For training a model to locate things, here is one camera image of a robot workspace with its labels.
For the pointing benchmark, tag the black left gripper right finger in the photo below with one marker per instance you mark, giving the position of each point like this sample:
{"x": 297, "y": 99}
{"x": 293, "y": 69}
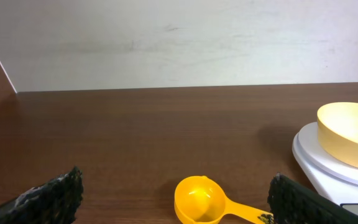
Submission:
{"x": 291, "y": 202}

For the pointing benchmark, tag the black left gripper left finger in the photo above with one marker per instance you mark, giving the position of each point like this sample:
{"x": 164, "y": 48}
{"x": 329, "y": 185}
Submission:
{"x": 55, "y": 201}

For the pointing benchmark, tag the yellow measuring scoop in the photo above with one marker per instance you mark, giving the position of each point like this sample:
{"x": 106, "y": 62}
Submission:
{"x": 198, "y": 199}

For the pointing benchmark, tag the white digital kitchen scale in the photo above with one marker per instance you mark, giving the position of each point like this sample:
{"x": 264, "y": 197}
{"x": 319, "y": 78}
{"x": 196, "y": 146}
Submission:
{"x": 332, "y": 179}

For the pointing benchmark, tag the pale yellow bowl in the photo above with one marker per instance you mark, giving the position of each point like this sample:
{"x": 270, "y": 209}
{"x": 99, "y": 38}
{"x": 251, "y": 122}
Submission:
{"x": 338, "y": 131}

